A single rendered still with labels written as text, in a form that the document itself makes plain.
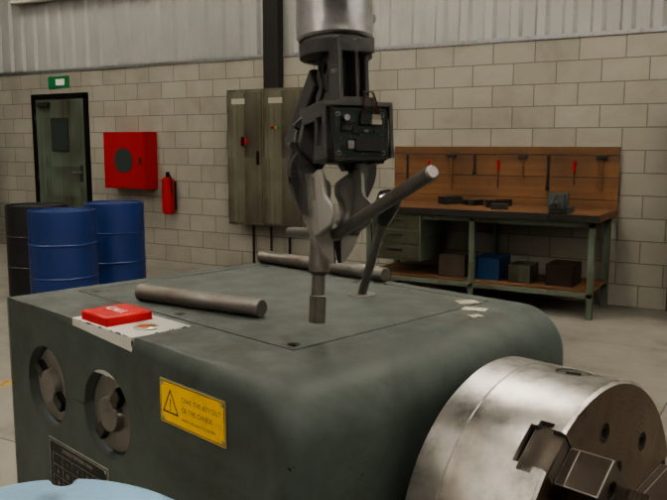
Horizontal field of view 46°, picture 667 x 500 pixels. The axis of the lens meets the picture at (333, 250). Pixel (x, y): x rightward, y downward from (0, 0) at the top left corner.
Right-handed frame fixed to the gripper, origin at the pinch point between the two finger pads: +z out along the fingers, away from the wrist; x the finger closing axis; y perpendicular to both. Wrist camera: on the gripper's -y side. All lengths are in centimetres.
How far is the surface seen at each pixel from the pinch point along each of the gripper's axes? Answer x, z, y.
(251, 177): 209, -62, -765
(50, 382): -26.5, 16.2, -31.3
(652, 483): 30.3, 25.0, 11.0
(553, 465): 12.4, 18.6, 18.3
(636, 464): 27.9, 22.6, 11.3
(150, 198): 122, -46, -925
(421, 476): 4.4, 21.0, 9.4
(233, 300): -5.7, 6.1, -18.5
